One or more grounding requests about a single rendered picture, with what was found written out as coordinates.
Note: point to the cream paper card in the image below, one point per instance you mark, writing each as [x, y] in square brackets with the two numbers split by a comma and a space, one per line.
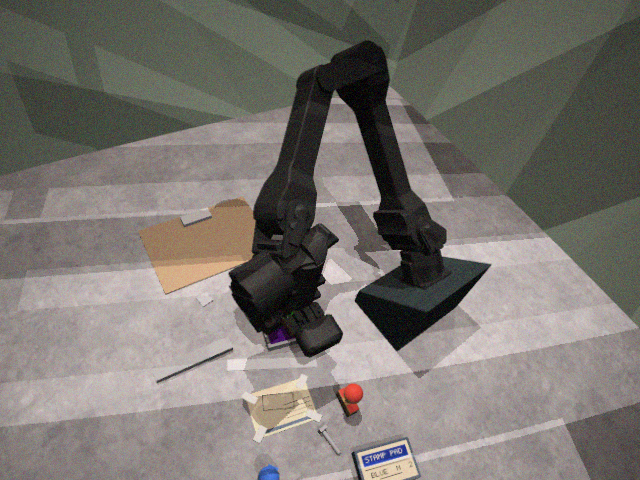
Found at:
[282, 407]

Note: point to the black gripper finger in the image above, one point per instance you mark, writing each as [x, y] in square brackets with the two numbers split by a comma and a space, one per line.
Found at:
[290, 322]

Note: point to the red rubber stamp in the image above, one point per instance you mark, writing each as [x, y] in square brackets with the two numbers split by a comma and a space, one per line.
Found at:
[349, 397]

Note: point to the green and brown rubber stamp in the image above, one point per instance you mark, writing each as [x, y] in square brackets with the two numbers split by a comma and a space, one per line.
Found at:
[286, 327]

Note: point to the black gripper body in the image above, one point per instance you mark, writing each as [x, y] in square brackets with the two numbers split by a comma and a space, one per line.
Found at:
[316, 332]

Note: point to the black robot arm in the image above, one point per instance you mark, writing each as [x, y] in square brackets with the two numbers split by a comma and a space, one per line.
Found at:
[286, 203]

